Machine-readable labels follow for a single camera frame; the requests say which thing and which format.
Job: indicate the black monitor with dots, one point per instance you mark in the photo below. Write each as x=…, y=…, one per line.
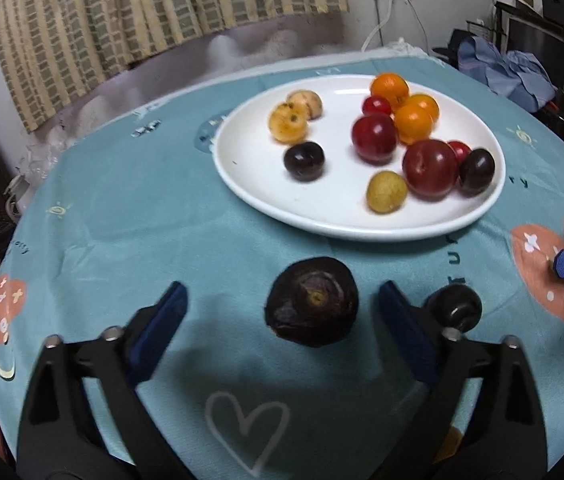
x=539, y=47

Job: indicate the clear plastic bag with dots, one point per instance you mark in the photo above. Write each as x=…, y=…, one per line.
x=42, y=160

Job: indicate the red plum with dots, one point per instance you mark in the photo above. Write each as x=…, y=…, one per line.
x=429, y=169
x=374, y=138

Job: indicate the mandarin orange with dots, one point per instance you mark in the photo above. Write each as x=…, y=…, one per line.
x=447, y=445
x=390, y=88

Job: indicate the yellow longan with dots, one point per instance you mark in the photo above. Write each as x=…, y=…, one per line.
x=386, y=192

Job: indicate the small red cherry tomato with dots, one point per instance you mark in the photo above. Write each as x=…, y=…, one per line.
x=376, y=105

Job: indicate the white round plate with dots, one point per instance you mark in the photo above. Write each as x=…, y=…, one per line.
x=342, y=200

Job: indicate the blue clothes pile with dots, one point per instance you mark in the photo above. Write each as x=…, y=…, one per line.
x=507, y=72

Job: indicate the yellow spotted loquat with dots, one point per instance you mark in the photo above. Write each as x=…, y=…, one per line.
x=288, y=122

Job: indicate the dark purple plum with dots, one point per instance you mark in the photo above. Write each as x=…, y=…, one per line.
x=477, y=171
x=304, y=161
x=454, y=306

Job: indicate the checked beige grey curtain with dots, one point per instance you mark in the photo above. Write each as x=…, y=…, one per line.
x=137, y=15

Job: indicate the tan wrinkled passion fruit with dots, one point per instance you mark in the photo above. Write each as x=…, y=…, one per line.
x=307, y=102

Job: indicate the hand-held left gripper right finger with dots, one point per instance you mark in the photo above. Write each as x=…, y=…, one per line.
x=407, y=332

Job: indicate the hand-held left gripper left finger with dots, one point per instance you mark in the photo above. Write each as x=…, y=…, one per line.
x=157, y=332

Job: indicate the white kettle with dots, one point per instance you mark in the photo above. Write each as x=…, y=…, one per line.
x=18, y=197

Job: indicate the small orange kumquat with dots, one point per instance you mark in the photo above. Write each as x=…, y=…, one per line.
x=424, y=103
x=413, y=124

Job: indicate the black hat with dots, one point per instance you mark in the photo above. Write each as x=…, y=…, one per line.
x=449, y=47

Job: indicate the dark purple passion fruit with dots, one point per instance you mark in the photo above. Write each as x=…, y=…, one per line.
x=312, y=302

